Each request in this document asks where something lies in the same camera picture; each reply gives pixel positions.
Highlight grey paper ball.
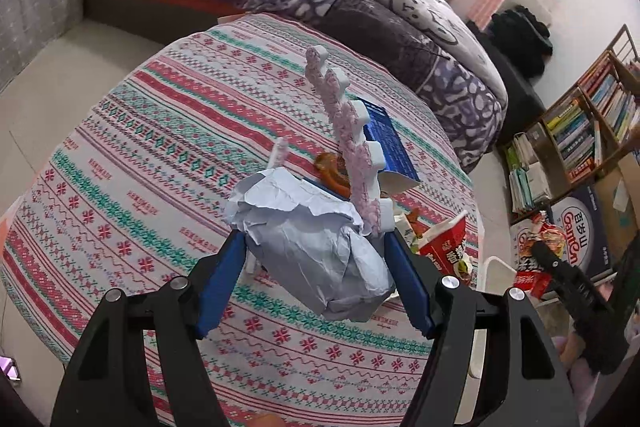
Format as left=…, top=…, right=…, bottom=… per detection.
left=224, top=167, right=395, bottom=322

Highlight blue cardboard box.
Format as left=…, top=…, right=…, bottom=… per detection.
left=361, top=98, right=421, bottom=195

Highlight smartphone on floor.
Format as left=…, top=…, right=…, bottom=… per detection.
left=0, top=355, right=22, bottom=385

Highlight blue Ganten water carton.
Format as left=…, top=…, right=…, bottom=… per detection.
left=510, top=185, right=613, bottom=291

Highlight red instant noodle cup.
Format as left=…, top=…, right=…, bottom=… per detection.
left=416, top=210, right=473, bottom=286

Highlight patterned striped tablecloth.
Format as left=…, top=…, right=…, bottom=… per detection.
left=1, top=15, right=476, bottom=426

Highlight wooden bookshelf with books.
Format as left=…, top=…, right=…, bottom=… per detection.
left=500, top=26, right=639, bottom=225

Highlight pink white foam strip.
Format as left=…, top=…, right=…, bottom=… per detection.
left=305, top=46, right=395, bottom=236

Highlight purple patterned bed blanket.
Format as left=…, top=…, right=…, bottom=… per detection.
left=84, top=0, right=508, bottom=172

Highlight orange snack wrapper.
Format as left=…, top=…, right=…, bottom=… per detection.
left=314, top=152, right=350, bottom=199

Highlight black clothes pile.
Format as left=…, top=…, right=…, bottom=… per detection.
left=487, top=5, right=553, bottom=80

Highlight pink checked cloth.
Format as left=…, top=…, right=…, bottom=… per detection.
left=468, top=0, right=506, bottom=30

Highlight grey padded cushion panel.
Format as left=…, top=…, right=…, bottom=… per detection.
left=0, top=0, right=82, bottom=87

